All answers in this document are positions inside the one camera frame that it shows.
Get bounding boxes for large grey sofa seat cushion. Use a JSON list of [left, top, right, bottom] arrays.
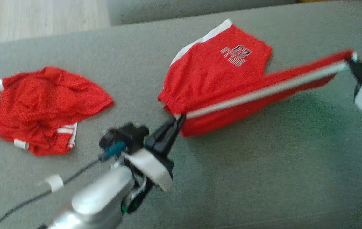
[[0, 0, 362, 229]]

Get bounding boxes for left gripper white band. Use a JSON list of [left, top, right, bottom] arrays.
[[122, 115, 187, 214]]

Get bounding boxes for red shorts with white stripe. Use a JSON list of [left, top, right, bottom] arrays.
[[158, 19, 357, 138]]

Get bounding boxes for long grey sofa seat cushion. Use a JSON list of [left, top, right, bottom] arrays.
[[107, 0, 299, 26]]

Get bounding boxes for white tape on cable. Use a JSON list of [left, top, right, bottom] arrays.
[[45, 174, 64, 192]]

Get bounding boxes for red numbered basketball jersey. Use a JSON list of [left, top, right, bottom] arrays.
[[0, 67, 114, 157]]

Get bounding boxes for left black cable teal plug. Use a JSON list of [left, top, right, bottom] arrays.
[[0, 142, 127, 229]]

